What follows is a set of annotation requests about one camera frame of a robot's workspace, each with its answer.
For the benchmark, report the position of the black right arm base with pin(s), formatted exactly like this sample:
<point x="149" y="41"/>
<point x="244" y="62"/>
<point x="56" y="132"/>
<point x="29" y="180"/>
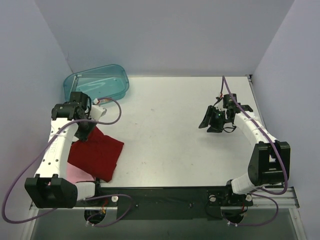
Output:
<point x="223" y="196"/>

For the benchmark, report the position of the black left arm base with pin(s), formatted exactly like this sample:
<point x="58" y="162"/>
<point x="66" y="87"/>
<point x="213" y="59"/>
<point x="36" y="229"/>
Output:
<point x="99" y="199"/>

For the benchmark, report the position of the red t shirt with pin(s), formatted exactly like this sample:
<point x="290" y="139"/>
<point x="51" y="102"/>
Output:
<point x="97" y="156"/>

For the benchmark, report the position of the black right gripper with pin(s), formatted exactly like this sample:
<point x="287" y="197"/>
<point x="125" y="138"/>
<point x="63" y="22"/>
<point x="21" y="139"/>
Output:
<point x="213" y="120"/>

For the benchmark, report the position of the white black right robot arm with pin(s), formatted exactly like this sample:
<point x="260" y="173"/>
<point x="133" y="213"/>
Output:
<point x="270" y="160"/>

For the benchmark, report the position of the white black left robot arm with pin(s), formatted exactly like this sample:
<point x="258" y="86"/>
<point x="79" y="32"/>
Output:
<point x="49" y="188"/>

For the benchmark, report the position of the teal transparent plastic bin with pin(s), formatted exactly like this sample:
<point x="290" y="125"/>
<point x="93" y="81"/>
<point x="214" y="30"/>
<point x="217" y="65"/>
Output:
<point x="109" y="81"/>

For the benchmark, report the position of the pink folded t shirt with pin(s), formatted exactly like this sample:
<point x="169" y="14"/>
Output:
<point x="73" y="174"/>

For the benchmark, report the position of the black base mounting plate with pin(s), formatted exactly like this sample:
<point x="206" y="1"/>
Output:
<point x="167" y="203"/>

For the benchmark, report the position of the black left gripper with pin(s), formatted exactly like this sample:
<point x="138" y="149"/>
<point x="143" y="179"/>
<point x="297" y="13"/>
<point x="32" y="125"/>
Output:
<point x="83" y="130"/>

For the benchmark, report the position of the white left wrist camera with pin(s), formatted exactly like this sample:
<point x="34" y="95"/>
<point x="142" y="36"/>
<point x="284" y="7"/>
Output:
<point x="96" y="111"/>

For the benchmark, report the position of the aluminium frame rail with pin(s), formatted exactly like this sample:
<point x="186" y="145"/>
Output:
<point x="261" y="199"/>

